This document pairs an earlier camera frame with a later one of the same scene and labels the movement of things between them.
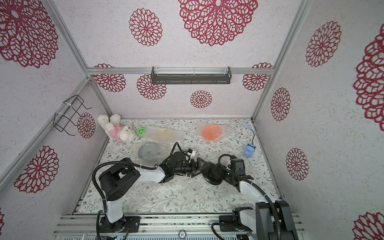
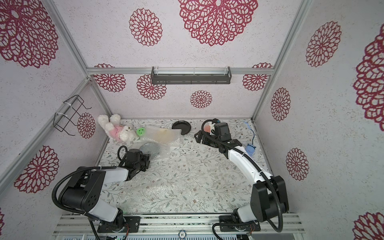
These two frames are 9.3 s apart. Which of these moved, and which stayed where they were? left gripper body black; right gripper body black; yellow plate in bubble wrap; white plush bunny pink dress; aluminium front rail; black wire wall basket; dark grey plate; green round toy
Moved: left gripper body black; right gripper body black; dark grey plate
Stayed: black wire wall basket; white plush bunny pink dress; yellow plate in bubble wrap; aluminium front rail; green round toy
